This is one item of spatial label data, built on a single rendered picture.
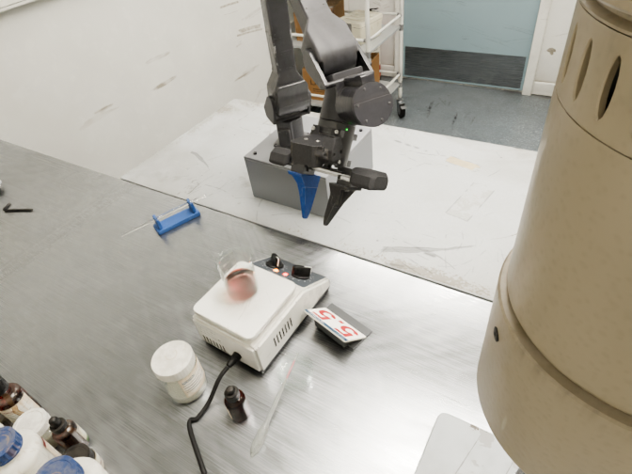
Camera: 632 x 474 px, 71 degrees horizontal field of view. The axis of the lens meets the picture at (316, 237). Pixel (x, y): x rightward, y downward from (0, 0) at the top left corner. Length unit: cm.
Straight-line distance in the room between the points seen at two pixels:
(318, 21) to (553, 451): 60
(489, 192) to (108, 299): 79
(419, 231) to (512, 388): 72
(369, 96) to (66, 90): 165
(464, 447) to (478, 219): 46
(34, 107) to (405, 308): 165
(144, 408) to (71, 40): 163
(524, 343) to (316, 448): 50
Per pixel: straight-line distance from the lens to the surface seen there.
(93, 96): 217
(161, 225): 101
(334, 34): 68
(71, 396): 82
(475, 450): 65
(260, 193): 102
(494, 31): 349
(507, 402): 20
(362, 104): 60
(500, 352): 19
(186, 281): 88
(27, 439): 70
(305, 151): 62
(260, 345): 66
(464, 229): 91
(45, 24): 207
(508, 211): 97
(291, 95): 90
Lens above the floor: 150
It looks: 42 degrees down
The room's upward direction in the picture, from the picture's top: 9 degrees counter-clockwise
